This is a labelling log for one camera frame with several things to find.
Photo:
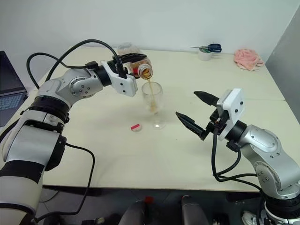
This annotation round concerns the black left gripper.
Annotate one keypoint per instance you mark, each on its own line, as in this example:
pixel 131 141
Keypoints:
pixel 113 64

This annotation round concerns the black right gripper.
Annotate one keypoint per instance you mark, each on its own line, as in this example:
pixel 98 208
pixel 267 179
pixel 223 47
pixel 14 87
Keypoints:
pixel 219 119

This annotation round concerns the clear bottle with red contents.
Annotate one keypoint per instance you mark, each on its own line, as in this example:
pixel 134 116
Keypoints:
pixel 145 70

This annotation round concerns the clear drinking glass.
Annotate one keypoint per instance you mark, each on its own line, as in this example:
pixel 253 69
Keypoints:
pixel 152 93

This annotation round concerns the red and white bottle cap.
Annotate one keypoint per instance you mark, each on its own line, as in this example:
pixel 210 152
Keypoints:
pixel 136 127

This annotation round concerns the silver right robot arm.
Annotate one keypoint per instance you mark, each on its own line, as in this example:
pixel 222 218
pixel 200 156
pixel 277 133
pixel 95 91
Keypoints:
pixel 264 150

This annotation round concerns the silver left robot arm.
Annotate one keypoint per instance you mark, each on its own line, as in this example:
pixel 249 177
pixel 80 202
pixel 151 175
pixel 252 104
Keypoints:
pixel 70 86

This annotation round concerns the white tape roll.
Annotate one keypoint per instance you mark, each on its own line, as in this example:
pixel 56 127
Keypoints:
pixel 205 55

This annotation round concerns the pink cloth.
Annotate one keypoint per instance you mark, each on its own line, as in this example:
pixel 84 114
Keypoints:
pixel 248 58

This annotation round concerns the dark rounded shape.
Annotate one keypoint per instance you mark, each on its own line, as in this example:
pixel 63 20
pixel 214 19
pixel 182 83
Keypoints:
pixel 193 211
pixel 136 213

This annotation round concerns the grey partition panel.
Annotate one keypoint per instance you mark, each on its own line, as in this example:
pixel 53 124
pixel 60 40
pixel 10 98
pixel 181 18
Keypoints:
pixel 287 54

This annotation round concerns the white shoe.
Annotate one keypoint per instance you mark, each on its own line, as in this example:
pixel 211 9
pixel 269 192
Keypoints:
pixel 249 218

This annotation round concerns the dark grey laptop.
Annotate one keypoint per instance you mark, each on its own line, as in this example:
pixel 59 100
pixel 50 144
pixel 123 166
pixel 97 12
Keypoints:
pixel 9 96

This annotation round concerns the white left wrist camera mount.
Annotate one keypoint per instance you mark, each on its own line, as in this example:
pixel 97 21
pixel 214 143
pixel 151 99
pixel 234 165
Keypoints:
pixel 127 86

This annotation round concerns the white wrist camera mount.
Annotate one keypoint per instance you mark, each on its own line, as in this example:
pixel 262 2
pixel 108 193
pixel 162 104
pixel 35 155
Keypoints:
pixel 127 86
pixel 234 100

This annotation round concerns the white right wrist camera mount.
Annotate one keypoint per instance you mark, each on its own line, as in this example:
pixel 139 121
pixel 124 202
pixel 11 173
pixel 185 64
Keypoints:
pixel 234 100

